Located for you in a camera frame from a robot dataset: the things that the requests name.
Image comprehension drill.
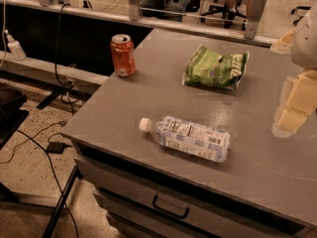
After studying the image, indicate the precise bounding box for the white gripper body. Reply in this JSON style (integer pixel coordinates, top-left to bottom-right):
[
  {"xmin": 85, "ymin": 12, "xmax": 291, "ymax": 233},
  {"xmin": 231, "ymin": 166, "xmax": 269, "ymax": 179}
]
[{"xmin": 291, "ymin": 2, "xmax": 317, "ymax": 69}]

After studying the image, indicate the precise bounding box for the black floor cable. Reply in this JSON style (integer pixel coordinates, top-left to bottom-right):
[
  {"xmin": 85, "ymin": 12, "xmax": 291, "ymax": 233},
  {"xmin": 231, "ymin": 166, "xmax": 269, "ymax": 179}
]
[{"xmin": 0, "ymin": 120, "xmax": 80, "ymax": 238}]

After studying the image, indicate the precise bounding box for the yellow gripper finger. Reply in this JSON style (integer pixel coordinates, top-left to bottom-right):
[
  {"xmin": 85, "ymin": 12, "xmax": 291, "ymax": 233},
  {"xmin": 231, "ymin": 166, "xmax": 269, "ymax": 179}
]
[
  {"xmin": 270, "ymin": 28, "xmax": 295, "ymax": 55},
  {"xmin": 271, "ymin": 70, "xmax": 317, "ymax": 138}
]

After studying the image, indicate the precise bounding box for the black power adapter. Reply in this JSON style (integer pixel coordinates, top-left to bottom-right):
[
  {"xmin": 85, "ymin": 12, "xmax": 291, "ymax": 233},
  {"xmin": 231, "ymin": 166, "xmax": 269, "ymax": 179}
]
[{"xmin": 47, "ymin": 142, "xmax": 65, "ymax": 154}]

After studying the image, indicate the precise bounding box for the black drawer handle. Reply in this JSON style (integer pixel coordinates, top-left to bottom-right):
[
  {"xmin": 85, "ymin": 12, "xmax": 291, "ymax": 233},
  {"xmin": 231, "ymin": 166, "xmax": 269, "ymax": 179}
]
[{"xmin": 152, "ymin": 194, "xmax": 190, "ymax": 219}]

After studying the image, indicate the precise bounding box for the clear plastic water bottle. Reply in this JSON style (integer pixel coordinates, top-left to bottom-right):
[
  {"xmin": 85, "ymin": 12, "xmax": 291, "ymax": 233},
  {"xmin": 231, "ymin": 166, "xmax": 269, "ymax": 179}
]
[{"xmin": 139, "ymin": 116, "xmax": 231, "ymax": 163}]

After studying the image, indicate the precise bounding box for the grey cabinet drawer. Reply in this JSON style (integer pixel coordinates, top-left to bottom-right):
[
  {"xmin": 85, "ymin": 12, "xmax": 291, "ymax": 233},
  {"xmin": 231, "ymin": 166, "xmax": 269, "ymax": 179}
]
[{"xmin": 75, "ymin": 157, "xmax": 294, "ymax": 238}]

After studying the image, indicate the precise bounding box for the green chip bag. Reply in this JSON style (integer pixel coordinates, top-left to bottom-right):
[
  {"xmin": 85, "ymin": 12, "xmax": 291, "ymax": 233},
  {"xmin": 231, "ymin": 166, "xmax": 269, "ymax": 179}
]
[{"xmin": 181, "ymin": 45, "xmax": 250, "ymax": 90}]

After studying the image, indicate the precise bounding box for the black office chair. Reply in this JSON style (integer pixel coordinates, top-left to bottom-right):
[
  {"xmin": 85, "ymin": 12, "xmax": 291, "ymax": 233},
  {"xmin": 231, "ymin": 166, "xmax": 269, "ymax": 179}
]
[{"xmin": 199, "ymin": 0, "xmax": 247, "ymax": 30}]

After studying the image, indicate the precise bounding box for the black hanging cable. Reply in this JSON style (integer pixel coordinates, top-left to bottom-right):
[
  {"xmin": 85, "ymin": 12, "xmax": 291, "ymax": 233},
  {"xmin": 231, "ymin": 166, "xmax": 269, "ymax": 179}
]
[{"xmin": 53, "ymin": 3, "xmax": 83, "ymax": 116}]

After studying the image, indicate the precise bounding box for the metal railing post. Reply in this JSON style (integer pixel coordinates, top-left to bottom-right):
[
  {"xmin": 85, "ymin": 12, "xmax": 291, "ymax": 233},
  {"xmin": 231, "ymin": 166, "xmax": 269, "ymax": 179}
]
[
  {"xmin": 244, "ymin": 0, "xmax": 267, "ymax": 40},
  {"xmin": 129, "ymin": 0, "xmax": 140, "ymax": 21}
]

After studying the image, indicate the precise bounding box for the small white squeeze bottle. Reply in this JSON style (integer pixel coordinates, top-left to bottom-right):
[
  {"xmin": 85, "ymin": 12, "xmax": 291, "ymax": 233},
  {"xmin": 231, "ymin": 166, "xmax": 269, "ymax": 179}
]
[{"xmin": 5, "ymin": 30, "xmax": 27, "ymax": 60}]

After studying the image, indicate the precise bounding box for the metal railing post right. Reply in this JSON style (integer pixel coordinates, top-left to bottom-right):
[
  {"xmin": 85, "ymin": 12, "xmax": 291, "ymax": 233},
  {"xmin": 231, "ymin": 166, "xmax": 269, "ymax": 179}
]
[{"xmin": 244, "ymin": 0, "xmax": 267, "ymax": 40}]

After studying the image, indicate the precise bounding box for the orange soda can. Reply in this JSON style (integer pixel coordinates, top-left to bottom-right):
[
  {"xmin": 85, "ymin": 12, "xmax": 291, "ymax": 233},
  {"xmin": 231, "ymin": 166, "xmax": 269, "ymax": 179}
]
[{"xmin": 110, "ymin": 34, "xmax": 136, "ymax": 77}]

